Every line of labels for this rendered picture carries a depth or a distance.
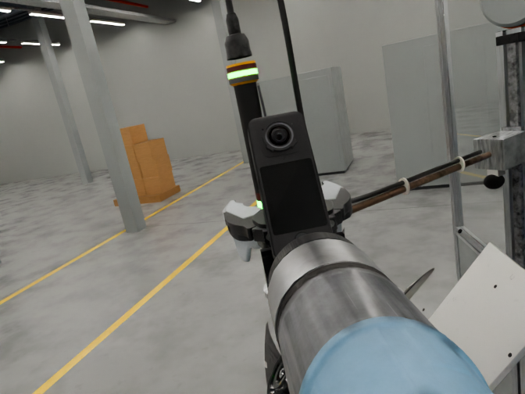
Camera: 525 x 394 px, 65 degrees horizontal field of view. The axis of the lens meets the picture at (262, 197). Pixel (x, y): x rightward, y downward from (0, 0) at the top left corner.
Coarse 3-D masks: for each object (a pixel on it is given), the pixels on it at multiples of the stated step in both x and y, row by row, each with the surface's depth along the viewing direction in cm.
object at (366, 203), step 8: (488, 152) 91; (472, 160) 88; (480, 160) 90; (448, 168) 85; (456, 168) 86; (432, 176) 82; (440, 176) 83; (416, 184) 80; (384, 192) 77; (392, 192) 77; (400, 192) 78; (368, 200) 74; (376, 200) 75; (352, 208) 72; (360, 208) 73
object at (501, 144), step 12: (492, 132) 97; (504, 132) 94; (516, 132) 92; (480, 144) 93; (492, 144) 90; (504, 144) 88; (516, 144) 91; (492, 156) 91; (504, 156) 89; (516, 156) 91; (480, 168) 94; (492, 168) 92; (504, 168) 90
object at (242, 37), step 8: (232, 16) 57; (232, 24) 57; (232, 32) 57; (240, 32) 58; (232, 40) 57; (240, 40) 57; (232, 48) 57; (240, 48) 57; (248, 48) 58; (232, 56) 57; (240, 56) 60; (248, 56) 60
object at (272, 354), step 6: (270, 336) 108; (270, 342) 107; (270, 348) 107; (276, 348) 101; (270, 354) 108; (276, 354) 101; (270, 360) 107; (276, 360) 102; (270, 366) 109; (270, 372) 109
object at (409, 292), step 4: (432, 268) 71; (428, 272) 69; (424, 276) 68; (428, 276) 72; (416, 280) 65; (420, 280) 67; (424, 280) 71; (412, 284) 63; (416, 284) 67; (420, 284) 71; (408, 288) 62; (412, 288) 69; (416, 288) 72; (404, 292) 62; (408, 292) 68; (412, 292) 72; (408, 296) 72
